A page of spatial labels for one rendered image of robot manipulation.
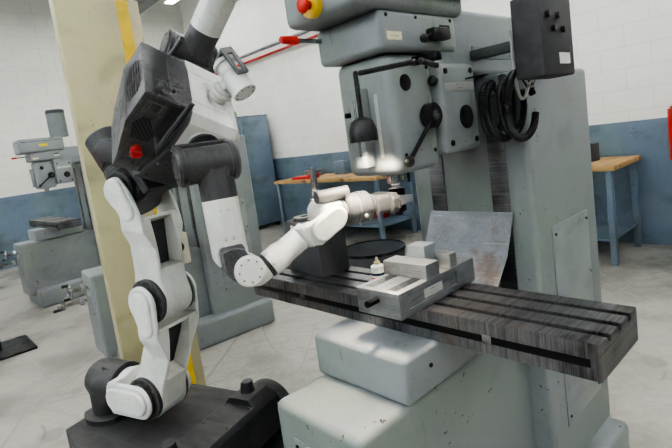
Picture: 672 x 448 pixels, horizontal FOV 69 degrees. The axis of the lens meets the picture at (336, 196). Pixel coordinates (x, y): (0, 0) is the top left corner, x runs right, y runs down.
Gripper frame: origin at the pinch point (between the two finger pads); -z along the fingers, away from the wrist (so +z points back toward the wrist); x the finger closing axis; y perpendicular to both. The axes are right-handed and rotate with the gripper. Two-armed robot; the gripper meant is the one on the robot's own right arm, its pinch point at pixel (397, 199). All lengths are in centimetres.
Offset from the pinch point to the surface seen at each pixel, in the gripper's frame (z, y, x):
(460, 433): 0, 65, -17
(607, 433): -76, 103, -7
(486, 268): -28.4, 27.5, -3.1
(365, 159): 12.1, -13.2, -5.0
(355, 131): 18.7, -20.8, -12.9
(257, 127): -209, -57, 708
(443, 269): -4.3, 20.2, -11.8
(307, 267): 14, 25, 42
